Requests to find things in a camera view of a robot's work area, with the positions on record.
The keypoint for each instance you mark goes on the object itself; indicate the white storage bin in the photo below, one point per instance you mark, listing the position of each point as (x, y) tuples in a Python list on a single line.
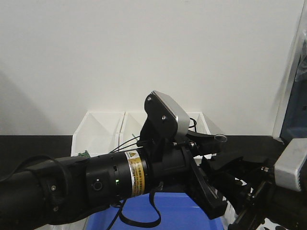
[(201, 127), (132, 124), (98, 133)]

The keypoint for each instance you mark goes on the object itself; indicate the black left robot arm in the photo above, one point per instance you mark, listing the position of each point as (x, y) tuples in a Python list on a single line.
[(44, 190)]

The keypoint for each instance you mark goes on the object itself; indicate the blue-grey pegboard drying rack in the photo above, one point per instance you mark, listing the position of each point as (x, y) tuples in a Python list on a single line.
[(295, 120)]

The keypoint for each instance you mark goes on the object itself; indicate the white middle storage bin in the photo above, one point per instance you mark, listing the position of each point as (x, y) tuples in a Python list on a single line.
[(132, 124)]

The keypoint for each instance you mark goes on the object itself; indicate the white left storage bin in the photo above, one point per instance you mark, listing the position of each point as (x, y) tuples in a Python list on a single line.
[(98, 133)]

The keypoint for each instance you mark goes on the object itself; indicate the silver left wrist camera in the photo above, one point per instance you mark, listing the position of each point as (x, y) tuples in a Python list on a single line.
[(165, 116)]

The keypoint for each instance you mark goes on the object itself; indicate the blue plastic tray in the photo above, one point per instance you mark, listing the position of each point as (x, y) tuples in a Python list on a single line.
[(178, 212)]

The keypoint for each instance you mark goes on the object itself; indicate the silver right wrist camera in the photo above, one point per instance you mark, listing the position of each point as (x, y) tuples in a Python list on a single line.
[(288, 167)]

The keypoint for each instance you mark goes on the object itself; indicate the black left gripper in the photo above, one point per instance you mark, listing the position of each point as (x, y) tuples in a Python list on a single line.
[(172, 161)]

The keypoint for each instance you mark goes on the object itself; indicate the white test tube rack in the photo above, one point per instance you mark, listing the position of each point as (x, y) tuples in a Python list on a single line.
[(230, 216)]

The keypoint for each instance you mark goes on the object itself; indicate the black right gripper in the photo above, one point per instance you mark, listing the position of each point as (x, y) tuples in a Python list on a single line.
[(259, 199)]

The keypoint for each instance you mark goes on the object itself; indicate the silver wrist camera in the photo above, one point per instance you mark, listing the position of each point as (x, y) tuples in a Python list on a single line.
[(165, 116), (288, 167)]

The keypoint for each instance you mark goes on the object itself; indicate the white right storage bin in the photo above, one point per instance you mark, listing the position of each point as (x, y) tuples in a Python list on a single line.
[(201, 127)]

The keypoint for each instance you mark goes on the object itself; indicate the clear glass test tube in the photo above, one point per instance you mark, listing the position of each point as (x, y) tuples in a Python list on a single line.
[(220, 138)]

